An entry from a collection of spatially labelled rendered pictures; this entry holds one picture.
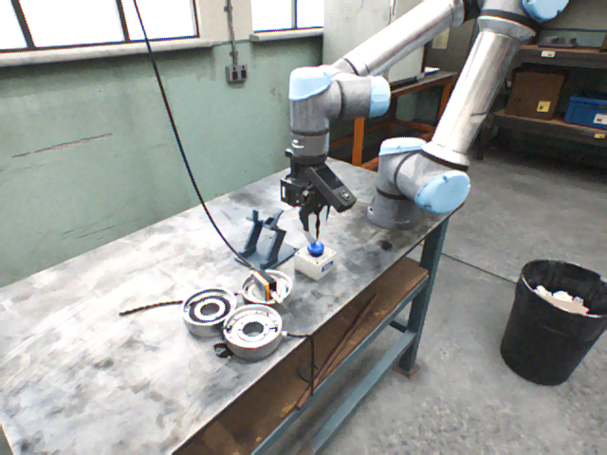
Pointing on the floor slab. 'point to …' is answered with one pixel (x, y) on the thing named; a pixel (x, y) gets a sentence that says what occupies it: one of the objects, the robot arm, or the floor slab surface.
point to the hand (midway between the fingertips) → (315, 239)
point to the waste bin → (553, 320)
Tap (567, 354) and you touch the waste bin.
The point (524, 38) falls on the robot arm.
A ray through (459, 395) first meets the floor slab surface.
